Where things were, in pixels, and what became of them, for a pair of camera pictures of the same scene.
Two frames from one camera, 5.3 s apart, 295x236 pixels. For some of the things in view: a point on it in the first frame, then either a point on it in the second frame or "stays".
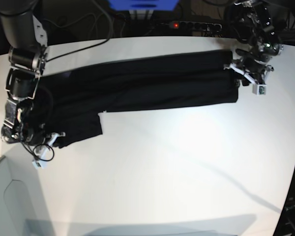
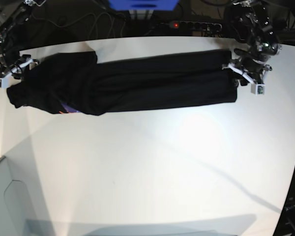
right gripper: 256,71 stays
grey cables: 95,34 -> 104,23
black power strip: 196,26 stays
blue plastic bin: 144,5 stays
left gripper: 41,150 -> 15,69
